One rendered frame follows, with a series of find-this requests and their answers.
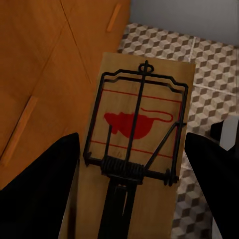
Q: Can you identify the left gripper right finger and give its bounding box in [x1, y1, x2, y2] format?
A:
[184, 133, 239, 239]

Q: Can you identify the mousetrap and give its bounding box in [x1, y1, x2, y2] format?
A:
[58, 52, 196, 239]

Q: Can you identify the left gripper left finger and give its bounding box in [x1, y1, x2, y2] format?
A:
[0, 133, 80, 239]

